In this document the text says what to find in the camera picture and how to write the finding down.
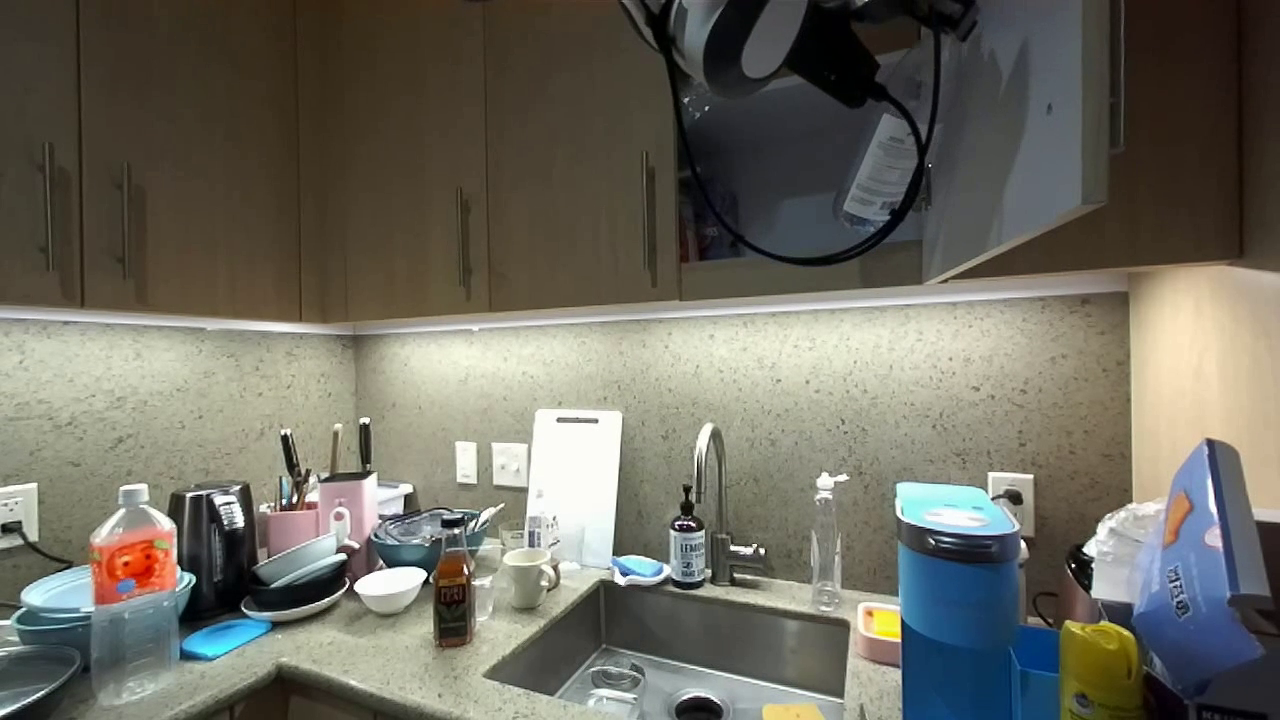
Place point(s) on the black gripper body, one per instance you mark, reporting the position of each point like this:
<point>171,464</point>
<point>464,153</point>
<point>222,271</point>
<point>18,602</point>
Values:
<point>840,62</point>

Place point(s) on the white open cabinet door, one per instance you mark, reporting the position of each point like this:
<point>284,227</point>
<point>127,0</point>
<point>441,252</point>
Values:
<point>1025,135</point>

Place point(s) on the under-cabinet light strip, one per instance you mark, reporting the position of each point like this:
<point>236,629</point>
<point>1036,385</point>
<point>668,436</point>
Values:
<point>802,306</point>

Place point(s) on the brown wooden cabinet door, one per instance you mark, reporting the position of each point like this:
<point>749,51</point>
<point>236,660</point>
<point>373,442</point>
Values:
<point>573,162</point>
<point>385,162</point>
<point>186,162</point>
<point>34,162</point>

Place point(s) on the brown wooden cabinet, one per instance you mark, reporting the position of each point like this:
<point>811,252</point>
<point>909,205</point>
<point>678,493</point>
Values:
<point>1174,135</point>

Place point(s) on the clear spray bottle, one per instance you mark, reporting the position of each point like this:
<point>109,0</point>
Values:
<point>830,544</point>

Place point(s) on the dark soap pump bottle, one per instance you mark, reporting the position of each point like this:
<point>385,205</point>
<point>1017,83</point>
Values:
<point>684,555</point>

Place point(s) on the small clear bottle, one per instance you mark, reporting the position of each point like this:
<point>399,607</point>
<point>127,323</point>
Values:
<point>542,533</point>

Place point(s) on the brown bottle black cap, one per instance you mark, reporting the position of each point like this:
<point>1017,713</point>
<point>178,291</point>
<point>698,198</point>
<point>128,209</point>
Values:
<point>454,602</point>

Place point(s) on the yellow plastic bottle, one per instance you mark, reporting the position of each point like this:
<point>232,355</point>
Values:
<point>1103,672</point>

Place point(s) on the dark packaged items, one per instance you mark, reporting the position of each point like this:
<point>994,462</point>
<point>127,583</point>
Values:
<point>690,232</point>

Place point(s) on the white power outlet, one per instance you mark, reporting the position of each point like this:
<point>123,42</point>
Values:
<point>18,512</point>
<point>464,462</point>
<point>1013,507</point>

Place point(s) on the white plastic cutting board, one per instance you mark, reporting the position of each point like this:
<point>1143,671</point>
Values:
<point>576,480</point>

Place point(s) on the blue sponge holder dish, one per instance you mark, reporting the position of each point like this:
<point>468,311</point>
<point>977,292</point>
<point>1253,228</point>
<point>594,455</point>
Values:
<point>641,571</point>

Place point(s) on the white plastic bag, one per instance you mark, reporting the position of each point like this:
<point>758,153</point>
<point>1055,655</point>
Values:
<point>1120,544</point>

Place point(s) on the blue coffee maker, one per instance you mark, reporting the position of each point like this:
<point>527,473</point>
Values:
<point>953,614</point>

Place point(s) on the pink dish yellow sponge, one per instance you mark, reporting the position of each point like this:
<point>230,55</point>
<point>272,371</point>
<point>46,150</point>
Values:
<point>880,635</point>

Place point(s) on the stainless steel sink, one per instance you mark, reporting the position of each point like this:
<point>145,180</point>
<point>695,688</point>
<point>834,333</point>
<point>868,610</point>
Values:
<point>747,645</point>

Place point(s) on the white mug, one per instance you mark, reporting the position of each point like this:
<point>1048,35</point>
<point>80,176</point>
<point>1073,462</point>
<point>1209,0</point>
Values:
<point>522,583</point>

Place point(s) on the blue cardboard box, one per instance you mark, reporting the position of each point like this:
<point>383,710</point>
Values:
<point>1203,574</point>

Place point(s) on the large blue mixing bowl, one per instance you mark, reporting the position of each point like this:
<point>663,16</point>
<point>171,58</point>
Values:
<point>406,544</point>

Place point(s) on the black sink drain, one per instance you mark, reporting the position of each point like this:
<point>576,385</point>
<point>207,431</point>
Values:
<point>702,710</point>

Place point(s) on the clear drinking glass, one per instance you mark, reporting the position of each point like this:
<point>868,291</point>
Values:
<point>612,686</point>

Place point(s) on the pink knife block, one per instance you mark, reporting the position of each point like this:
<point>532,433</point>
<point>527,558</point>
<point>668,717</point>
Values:
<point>351,512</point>

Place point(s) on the white ceramic bowl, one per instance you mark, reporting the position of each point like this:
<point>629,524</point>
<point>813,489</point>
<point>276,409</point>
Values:
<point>388,589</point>

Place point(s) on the pink utensil cup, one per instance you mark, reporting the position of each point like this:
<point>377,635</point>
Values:
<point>284,531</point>

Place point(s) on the dark bowls stack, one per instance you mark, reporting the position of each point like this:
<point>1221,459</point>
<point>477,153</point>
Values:
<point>303,574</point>

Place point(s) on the white dinner plate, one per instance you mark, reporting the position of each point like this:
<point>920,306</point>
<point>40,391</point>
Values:
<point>293,619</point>

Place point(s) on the black electric kettle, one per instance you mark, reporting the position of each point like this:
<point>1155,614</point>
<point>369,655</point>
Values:
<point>212,544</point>

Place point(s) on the orange label plastic jug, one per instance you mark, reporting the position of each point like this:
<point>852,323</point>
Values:
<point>133,563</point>

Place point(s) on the large clear plastic tub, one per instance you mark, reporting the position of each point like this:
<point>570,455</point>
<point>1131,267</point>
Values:
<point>133,655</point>

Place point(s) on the light blue plates stack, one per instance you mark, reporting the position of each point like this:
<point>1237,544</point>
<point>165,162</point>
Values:
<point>52,602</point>

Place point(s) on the gray round plate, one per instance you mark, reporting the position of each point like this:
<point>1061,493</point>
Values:
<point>34,682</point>

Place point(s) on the white light switch plate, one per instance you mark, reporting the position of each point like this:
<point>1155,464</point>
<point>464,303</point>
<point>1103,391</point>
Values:
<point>511,464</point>

